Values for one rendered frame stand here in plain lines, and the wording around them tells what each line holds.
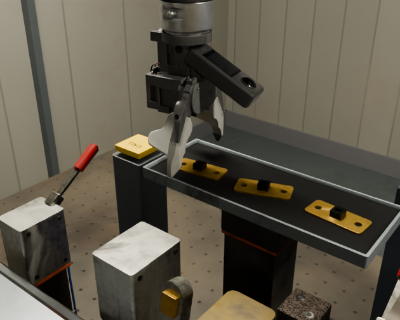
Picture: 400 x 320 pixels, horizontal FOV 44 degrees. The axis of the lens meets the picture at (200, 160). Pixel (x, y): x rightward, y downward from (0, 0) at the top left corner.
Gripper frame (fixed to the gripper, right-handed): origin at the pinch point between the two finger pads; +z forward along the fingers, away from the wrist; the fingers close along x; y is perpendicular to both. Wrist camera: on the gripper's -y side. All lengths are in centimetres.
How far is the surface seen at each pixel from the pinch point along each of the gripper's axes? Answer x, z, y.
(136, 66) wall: -172, 50, 143
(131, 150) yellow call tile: -0.3, 1.7, 13.7
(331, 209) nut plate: 2.8, 0.6, -22.0
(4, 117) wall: -85, 55, 157
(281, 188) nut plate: -0.5, 1.5, -13.6
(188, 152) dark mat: -4.5, 1.7, 4.9
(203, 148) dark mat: -6.9, 1.7, 3.3
